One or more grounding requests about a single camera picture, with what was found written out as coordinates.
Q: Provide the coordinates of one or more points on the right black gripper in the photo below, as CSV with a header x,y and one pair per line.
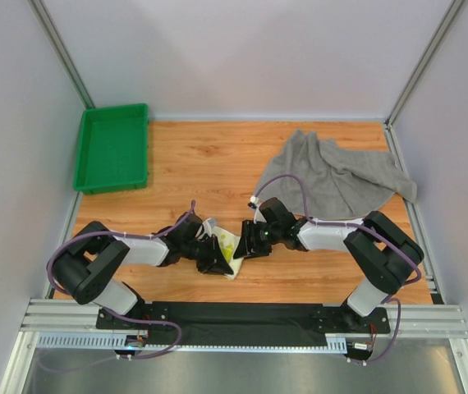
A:
x,y
253,239

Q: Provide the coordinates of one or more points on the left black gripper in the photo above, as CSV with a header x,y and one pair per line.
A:
x,y
206,255

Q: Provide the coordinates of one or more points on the yellow green patterned towel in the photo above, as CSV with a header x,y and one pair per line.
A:
x,y
228,243

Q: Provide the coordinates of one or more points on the grey towel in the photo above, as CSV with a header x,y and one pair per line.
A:
x,y
335,183

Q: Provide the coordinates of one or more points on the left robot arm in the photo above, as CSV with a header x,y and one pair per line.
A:
x,y
84,267

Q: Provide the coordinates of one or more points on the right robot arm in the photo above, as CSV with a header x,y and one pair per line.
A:
x,y
386,255

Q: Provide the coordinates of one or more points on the green plastic tray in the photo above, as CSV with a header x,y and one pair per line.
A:
x,y
112,151

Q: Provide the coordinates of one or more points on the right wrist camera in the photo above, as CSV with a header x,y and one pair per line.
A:
x,y
255,204

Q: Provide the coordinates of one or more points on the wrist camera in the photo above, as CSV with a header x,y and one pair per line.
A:
x,y
255,204
206,228

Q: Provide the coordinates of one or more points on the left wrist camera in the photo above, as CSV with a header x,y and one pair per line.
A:
x,y
206,228

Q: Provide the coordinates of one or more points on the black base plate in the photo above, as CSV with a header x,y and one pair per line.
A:
x,y
243,324

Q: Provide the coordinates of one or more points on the aluminium frame rail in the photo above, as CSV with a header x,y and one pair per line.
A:
x,y
65,324

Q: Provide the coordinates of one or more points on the right aluminium corner post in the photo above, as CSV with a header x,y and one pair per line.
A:
x,y
439,36

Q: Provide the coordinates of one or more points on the aluminium corner post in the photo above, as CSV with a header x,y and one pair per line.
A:
x,y
51,31
439,36

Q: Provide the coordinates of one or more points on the left aluminium corner post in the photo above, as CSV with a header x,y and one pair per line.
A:
x,y
51,31

